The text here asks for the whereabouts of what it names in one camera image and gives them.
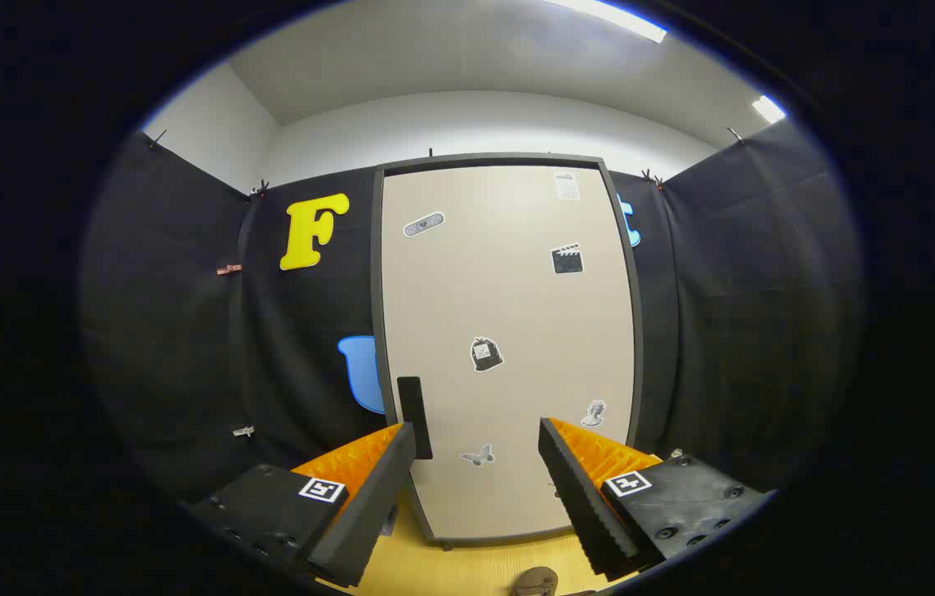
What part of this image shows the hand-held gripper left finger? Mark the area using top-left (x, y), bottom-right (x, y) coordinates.
top-left (186, 421), bottom-right (419, 590)

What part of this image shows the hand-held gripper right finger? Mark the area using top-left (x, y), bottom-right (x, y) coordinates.
top-left (538, 416), bottom-right (774, 580)

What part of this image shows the brown fuzzy shoe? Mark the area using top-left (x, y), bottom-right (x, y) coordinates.
top-left (515, 566), bottom-right (559, 596)

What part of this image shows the black door handle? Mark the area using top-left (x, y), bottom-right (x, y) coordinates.
top-left (396, 376), bottom-right (434, 461)

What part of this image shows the beige shoe cabinet door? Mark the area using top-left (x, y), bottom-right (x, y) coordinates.
top-left (381, 164), bottom-right (634, 541)

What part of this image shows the grey shoe cabinet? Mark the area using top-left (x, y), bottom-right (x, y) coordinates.
top-left (370, 151), bottom-right (645, 551)

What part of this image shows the black backdrop cloth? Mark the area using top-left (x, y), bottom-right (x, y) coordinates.
top-left (79, 116), bottom-right (865, 506)

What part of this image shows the small ceiling light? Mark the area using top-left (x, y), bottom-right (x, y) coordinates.
top-left (752, 94), bottom-right (788, 125)

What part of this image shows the long ceiling light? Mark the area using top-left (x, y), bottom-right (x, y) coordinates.
top-left (546, 0), bottom-right (669, 44)

